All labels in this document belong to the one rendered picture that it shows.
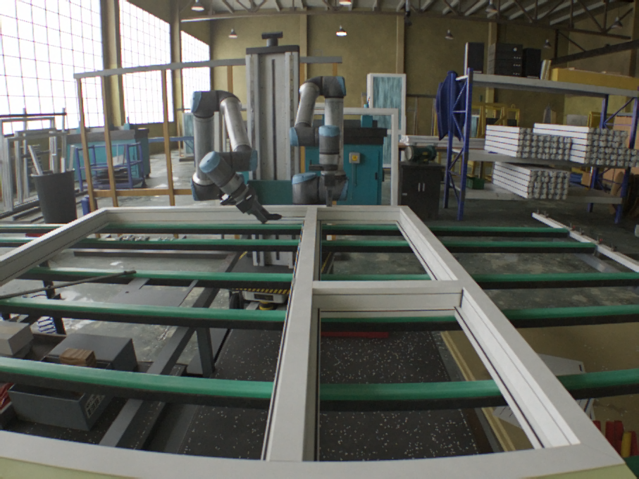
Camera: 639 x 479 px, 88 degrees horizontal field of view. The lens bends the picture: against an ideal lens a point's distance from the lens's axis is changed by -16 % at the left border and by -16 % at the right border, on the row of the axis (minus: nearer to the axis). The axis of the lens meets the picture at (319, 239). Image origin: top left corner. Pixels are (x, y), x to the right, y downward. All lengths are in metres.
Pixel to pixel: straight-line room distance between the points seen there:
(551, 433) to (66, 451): 0.69
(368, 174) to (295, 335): 4.67
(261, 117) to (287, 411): 2.21
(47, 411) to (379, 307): 0.91
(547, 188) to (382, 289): 4.74
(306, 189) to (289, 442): 1.91
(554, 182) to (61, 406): 5.46
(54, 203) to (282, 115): 3.92
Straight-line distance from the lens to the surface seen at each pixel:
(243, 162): 1.66
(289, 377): 0.65
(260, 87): 2.61
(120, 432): 0.77
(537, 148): 5.56
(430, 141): 6.92
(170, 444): 1.10
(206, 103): 2.12
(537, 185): 5.47
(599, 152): 5.86
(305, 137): 1.81
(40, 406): 1.21
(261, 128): 2.60
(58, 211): 5.80
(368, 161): 5.32
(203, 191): 2.44
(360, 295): 0.96
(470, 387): 0.78
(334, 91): 2.29
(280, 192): 2.52
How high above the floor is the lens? 1.33
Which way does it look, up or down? 18 degrees down
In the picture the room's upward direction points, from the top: straight up
